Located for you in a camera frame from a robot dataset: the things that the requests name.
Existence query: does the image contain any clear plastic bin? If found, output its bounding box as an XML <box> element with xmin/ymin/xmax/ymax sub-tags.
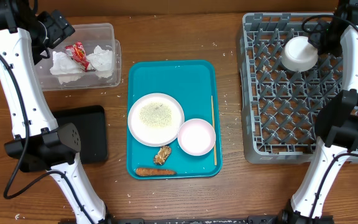
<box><xmin>35</xmin><ymin>23</ymin><xmax>121</xmax><ymax>91</ymax></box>

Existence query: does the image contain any grey dishwasher rack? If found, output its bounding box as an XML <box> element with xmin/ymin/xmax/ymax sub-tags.
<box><xmin>237</xmin><ymin>12</ymin><xmax>344</xmax><ymax>164</ymax></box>

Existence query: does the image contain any brown fried stick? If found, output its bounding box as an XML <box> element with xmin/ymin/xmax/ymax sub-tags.
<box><xmin>135</xmin><ymin>167</ymin><xmax>176</xmax><ymax>177</ymax></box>

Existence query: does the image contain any wooden chopstick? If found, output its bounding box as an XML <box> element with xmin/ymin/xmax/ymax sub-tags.
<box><xmin>211</xmin><ymin>95</ymin><xmax>218</xmax><ymax>166</ymax></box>

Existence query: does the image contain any black tray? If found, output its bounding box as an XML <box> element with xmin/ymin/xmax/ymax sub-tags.
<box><xmin>19</xmin><ymin>105</ymin><xmax>109</xmax><ymax>173</ymax></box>

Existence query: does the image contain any golden fried food piece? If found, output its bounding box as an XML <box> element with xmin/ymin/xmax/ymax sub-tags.
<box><xmin>154</xmin><ymin>146</ymin><xmax>172</xmax><ymax>166</ymax></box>

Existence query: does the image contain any large white plate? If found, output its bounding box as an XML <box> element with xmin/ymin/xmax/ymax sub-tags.
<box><xmin>127</xmin><ymin>93</ymin><xmax>185</xmax><ymax>147</ymax></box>

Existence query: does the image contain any teal serving tray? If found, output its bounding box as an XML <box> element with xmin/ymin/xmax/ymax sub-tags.
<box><xmin>127</xmin><ymin>60</ymin><xmax>223</xmax><ymax>179</ymax></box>

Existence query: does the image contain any white napkin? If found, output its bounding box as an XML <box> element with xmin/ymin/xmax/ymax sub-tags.
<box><xmin>50</xmin><ymin>51</ymin><xmax>83</xmax><ymax>85</ymax></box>

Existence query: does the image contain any red snack wrapper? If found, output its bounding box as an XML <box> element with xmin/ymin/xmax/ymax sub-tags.
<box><xmin>65</xmin><ymin>42</ymin><xmax>93</xmax><ymax>72</ymax></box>

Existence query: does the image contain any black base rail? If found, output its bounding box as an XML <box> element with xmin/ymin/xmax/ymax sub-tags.
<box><xmin>57</xmin><ymin>215</ymin><xmax>335</xmax><ymax>224</ymax></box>

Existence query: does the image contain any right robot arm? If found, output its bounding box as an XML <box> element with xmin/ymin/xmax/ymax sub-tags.
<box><xmin>276</xmin><ymin>0</ymin><xmax>358</xmax><ymax>223</ymax></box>

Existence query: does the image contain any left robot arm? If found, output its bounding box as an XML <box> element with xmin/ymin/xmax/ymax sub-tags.
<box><xmin>0</xmin><ymin>0</ymin><xmax>113</xmax><ymax>223</ymax></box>

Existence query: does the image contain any silver foil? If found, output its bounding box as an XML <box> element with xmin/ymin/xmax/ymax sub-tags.
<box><xmin>87</xmin><ymin>45</ymin><xmax>113</xmax><ymax>78</ymax></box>

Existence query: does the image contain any pale green bowl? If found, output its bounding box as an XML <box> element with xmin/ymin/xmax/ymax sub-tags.
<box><xmin>281</xmin><ymin>36</ymin><xmax>318</xmax><ymax>72</ymax></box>

